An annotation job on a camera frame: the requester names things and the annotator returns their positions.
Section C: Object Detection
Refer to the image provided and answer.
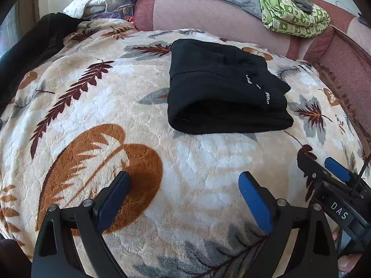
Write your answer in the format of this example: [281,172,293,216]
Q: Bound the black pants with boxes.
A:
[167,39,294,134]

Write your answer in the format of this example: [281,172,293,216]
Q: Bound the person right hand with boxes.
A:
[332,227,362,273]

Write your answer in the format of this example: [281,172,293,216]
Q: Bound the leaf pattern fleece blanket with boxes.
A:
[1,19,365,277]

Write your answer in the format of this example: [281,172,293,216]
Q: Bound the black garment at bed edge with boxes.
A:
[0,13,84,112]

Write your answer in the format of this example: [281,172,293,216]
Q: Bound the green patterned folded quilt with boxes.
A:
[259,0,331,38]

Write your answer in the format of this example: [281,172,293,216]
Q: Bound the small colourful box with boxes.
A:
[117,3,134,21]

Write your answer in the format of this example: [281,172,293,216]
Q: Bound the white pillow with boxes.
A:
[63,0,125,19]

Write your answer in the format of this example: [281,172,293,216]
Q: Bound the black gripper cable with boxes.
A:
[351,152,371,195]

